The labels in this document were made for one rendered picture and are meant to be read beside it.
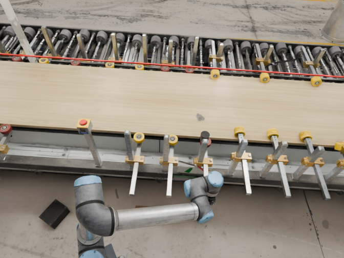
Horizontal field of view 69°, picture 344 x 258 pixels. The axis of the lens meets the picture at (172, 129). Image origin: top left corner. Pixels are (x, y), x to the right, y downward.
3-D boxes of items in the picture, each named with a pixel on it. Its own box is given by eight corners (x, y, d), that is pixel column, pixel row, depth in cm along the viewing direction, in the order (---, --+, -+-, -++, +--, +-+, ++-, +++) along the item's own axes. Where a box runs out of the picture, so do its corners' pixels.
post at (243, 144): (231, 177, 197) (248, 143, 158) (226, 177, 197) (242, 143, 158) (230, 173, 199) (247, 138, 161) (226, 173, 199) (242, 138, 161)
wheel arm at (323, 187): (328, 200, 160) (331, 198, 157) (323, 199, 160) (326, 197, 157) (307, 136, 191) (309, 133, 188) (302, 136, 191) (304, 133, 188)
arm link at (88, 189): (78, 256, 153) (69, 208, 98) (77, 228, 163) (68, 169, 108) (104, 250, 159) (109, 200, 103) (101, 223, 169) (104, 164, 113)
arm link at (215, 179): (203, 172, 139) (220, 168, 141) (200, 181, 149) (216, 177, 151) (210, 187, 133) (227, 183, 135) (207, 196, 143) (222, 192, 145)
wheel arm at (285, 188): (289, 197, 160) (292, 195, 157) (283, 197, 160) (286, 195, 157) (274, 134, 190) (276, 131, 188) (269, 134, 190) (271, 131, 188)
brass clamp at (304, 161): (321, 168, 175) (325, 164, 171) (302, 167, 175) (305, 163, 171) (318, 160, 179) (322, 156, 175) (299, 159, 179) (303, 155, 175)
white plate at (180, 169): (210, 175, 193) (212, 169, 185) (176, 173, 193) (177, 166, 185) (210, 174, 193) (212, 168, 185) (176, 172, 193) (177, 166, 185)
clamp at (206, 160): (211, 167, 184) (213, 164, 180) (193, 166, 184) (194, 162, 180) (211, 160, 187) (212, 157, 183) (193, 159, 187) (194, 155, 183)
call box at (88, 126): (90, 135, 157) (87, 127, 151) (79, 134, 157) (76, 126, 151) (92, 126, 161) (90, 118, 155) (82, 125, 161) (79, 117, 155)
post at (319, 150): (293, 183, 198) (325, 150, 160) (289, 182, 198) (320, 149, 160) (292, 178, 200) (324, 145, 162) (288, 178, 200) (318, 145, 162)
